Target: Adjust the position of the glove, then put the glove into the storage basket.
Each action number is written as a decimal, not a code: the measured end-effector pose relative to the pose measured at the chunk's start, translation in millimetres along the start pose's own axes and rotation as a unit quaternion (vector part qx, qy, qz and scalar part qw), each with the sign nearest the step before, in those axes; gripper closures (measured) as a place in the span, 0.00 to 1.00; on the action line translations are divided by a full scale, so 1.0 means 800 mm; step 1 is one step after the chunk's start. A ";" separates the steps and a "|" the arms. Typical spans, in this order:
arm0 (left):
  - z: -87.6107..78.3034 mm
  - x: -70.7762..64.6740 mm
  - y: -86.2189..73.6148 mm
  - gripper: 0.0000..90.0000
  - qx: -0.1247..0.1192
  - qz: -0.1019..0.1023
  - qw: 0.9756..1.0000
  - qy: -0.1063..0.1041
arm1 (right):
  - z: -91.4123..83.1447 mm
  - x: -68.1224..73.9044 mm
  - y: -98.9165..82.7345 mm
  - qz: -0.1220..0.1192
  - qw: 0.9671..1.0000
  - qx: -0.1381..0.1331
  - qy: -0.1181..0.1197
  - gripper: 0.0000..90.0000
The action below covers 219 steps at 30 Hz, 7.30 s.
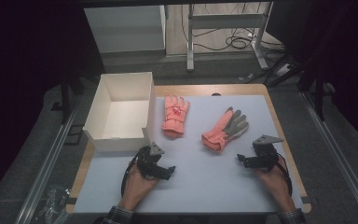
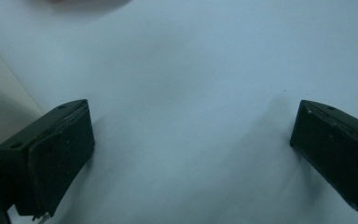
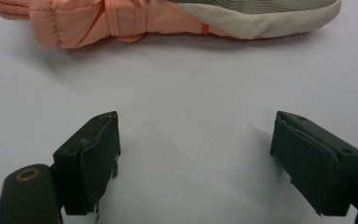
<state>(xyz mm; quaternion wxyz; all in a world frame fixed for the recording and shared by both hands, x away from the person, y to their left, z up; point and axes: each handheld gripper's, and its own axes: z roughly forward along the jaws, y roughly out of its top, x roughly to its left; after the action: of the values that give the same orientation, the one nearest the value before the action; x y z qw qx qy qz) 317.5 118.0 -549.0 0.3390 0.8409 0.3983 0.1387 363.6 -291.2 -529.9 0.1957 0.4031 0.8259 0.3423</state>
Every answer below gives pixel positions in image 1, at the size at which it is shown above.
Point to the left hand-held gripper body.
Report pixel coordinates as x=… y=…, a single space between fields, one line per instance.
x=149 y=158

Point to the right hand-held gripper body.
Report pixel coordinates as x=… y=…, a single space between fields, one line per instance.
x=265 y=152

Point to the pink glove with grey palm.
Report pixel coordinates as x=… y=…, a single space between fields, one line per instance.
x=220 y=132

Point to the pink glove with red print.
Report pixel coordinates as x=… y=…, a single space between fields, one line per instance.
x=174 y=116

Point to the white cardboard box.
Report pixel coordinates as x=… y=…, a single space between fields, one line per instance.
x=121 y=115

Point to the person's left hand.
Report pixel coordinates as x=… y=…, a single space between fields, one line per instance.
x=136 y=186

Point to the person's right hand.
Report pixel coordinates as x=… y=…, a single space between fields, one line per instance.
x=275 y=183

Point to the light grey table mat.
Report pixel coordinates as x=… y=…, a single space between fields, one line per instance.
x=205 y=180

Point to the black tape strip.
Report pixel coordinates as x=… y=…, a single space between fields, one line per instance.
x=71 y=200
x=306 y=199

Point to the dark metal stand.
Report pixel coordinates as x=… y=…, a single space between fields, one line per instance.
x=65 y=96
x=320 y=96

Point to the black tripod leg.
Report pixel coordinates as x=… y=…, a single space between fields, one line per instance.
x=284 y=71

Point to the white power strip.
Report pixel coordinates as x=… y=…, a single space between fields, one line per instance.
x=282 y=70

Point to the clear plastic bag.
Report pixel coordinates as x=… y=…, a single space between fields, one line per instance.
x=52 y=203

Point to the white cabinet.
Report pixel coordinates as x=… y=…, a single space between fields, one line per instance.
x=127 y=28

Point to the aluminium floor rail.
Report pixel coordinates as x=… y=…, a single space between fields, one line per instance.
x=48 y=165
x=338 y=155

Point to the black floor bracket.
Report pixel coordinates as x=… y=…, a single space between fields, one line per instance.
x=73 y=134

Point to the grey metal desk frame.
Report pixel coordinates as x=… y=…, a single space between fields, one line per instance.
x=227 y=21

